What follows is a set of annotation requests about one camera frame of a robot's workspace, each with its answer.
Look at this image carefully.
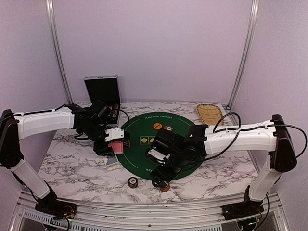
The black triangular all-in button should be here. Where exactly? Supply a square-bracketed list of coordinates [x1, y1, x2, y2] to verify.
[122, 138, 131, 148]

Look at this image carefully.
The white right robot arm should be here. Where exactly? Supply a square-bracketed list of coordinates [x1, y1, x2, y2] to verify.
[146, 114, 297, 220]

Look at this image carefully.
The woven yellow bamboo tray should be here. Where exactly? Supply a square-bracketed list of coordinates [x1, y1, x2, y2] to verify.
[196, 104, 223, 126]

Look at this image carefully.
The right aluminium frame post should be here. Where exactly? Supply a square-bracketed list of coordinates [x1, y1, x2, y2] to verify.
[227, 0, 260, 109]

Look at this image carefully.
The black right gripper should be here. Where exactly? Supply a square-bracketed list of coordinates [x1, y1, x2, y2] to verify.
[150, 150, 189, 189]

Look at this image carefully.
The green round poker mat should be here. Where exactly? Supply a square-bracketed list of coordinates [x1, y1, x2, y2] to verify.
[117, 112, 207, 180]

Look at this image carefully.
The red-backed playing card deck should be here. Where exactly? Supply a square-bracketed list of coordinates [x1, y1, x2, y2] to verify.
[108, 141, 124, 154]

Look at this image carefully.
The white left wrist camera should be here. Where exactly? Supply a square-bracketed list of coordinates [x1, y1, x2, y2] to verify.
[104, 128, 124, 142]

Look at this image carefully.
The left aluminium frame post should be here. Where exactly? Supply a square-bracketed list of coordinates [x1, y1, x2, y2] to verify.
[46, 0, 73, 104]

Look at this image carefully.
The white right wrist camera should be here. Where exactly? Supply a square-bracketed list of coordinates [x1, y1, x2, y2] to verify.
[147, 149, 170, 163]

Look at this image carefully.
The aluminium poker chip case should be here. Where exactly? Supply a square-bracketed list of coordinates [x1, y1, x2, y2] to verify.
[84, 74, 121, 127]

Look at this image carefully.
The dark red 100 chip stack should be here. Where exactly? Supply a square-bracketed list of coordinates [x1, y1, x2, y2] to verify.
[128, 177, 138, 189]

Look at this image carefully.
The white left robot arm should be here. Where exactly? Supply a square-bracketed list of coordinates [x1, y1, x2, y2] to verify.
[0, 102, 124, 216]

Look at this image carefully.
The blue-backed playing card deck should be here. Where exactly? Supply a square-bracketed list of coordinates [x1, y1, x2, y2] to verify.
[103, 156, 120, 168]

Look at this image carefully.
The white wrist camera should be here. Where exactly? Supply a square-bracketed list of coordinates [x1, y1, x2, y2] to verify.
[104, 128, 124, 142]
[147, 149, 170, 163]

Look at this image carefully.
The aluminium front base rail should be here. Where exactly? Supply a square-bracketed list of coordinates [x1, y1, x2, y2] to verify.
[8, 192, 291, 231]

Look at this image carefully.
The orange big blind button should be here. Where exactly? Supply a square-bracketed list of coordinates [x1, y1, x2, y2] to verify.
[153, 123, 162, 130]

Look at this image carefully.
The orange-red 5 chip stack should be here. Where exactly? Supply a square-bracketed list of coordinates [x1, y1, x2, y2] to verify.
[160, 184, 170, 192]

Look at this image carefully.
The aluminium frame post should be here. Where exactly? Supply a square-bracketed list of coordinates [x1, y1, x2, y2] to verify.
[46, 0, 73, 104]
[227, 0, 260, 109]

